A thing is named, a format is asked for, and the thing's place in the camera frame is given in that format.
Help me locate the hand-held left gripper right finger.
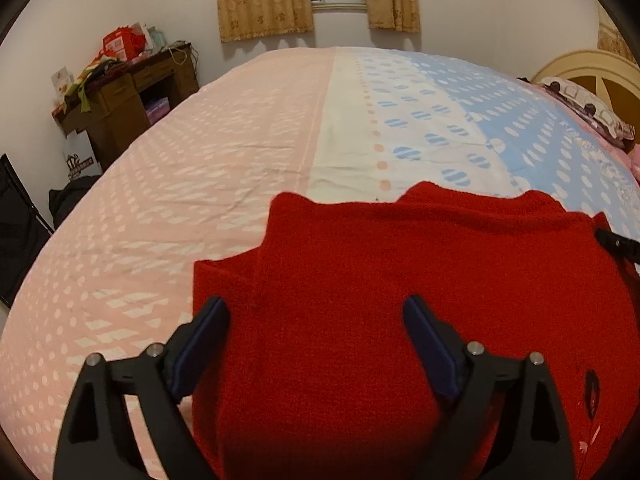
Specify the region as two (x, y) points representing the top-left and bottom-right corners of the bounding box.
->
(402, 295), (576, 480)

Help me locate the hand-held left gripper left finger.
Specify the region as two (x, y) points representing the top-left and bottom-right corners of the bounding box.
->
(52, 296), (232, 480)

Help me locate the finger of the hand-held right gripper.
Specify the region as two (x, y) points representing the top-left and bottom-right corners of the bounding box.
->
(595, 227), (640, 276)

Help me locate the red knit sweater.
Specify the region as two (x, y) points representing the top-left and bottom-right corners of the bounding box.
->
(192, 181), (636, 480)

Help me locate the patterned pillow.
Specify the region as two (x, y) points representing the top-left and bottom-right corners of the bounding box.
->
(540, 76), (637, 143)

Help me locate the bed with polka dot sheet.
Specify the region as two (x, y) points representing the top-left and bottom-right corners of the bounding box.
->
(0, 46), (640, 480)

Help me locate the cream wooden headboard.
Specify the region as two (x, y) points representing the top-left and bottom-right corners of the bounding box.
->
(531, 49), (640, 111)

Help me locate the black bag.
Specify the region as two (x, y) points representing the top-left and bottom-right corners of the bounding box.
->
(48, 176), (103, 231)

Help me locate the beige floral curtain by headboard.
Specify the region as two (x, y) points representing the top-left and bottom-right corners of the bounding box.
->
(597, 2), (640, 66)

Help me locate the black folding chair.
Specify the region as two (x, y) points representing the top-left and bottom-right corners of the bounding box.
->
(0, 154), (55, 308)

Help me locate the white paper bag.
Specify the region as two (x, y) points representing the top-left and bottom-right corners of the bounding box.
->
(62, 130), (103, 183)

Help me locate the pink box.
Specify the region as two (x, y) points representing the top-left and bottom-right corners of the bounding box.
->
(144, 97), (171, 126)

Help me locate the brown wooden desk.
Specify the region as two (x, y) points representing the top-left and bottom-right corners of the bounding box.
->
(50, 42), (200, 171)

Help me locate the green cloth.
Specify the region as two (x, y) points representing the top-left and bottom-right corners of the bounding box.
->
(65, 57), (126, 113)

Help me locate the white card box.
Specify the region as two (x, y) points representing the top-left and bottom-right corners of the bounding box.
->
(50, 66), (76, 106)

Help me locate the red gift bag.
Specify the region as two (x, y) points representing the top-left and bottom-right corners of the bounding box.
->
(102, 26), (143, 63)

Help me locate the wide beige floral curtain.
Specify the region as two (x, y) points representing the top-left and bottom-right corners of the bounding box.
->
(215, 0), (315, 43)

